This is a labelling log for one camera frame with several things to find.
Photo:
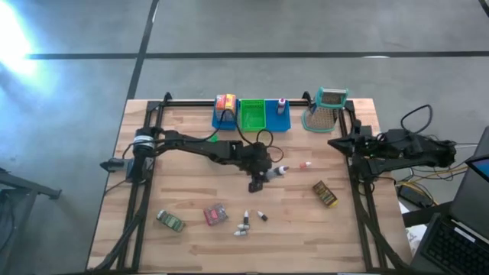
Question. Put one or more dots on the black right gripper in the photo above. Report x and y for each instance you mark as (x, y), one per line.
(368, 145)

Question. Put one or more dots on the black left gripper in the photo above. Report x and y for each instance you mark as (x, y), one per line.
(256, 158)

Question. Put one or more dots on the purple-capped gel bottle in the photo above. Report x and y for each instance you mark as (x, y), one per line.
(278, 172)

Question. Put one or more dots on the pink-capped red gel bottle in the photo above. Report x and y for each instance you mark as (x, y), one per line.
(281, 106)

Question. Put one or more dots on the yellow food box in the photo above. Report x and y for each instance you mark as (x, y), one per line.
(230, 102)

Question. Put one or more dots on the green-lidded spice jar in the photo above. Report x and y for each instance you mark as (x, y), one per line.
(171, 221)

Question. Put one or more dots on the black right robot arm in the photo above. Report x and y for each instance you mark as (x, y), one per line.
(412, 151)

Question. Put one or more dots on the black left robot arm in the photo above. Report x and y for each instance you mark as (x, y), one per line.
(198, 147)

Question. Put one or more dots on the small dark dropper bottle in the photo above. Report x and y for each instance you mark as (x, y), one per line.
(262, 216)

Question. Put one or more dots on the red patterned box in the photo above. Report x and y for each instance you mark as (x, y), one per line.
(216, 214)

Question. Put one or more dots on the bright green food packet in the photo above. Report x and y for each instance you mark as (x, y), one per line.
(214, 138)

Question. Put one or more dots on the blue plastic basket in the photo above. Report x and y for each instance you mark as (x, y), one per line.
(219, 125)
(277, 122)

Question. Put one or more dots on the green plastic basket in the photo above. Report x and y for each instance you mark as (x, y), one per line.
(254, 116)

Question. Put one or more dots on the black power brick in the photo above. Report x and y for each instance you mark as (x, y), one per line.
(412, 195)

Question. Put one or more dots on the white paper sheet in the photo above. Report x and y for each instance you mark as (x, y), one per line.
(415, 238)

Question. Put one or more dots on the grey laptop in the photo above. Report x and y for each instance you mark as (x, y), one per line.
(471, 198)

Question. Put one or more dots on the black laptop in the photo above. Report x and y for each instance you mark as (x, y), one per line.
(454, 248)

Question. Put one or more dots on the black aluminium table frame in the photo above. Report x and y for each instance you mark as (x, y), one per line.
(183, 103)

